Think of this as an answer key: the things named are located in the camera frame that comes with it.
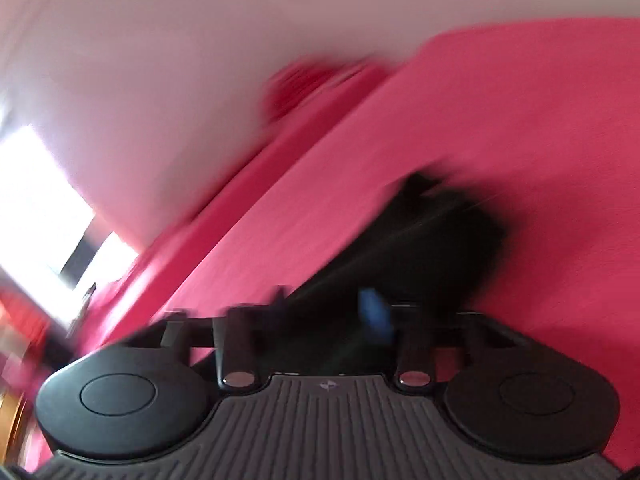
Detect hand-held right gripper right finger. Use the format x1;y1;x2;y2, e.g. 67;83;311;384
357;287;508;390

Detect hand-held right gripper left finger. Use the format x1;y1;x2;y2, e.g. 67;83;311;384
150;285;292;391

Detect black ribbed pants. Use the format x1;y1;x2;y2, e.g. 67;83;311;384
257;170;510;377

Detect red bed sheet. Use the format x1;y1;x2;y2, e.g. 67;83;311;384
75;57;401;356

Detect red and black hanging garment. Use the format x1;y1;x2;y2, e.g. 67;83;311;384
0;290;56;361

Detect pink blanket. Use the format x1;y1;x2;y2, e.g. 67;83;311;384
20;17;640;480

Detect window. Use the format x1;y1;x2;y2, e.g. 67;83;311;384
0;90;141;331

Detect red ruffled cushion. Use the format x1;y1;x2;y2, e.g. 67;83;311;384
260;57;351;128

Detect orange wooden furniture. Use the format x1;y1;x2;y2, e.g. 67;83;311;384
0;390;28;471

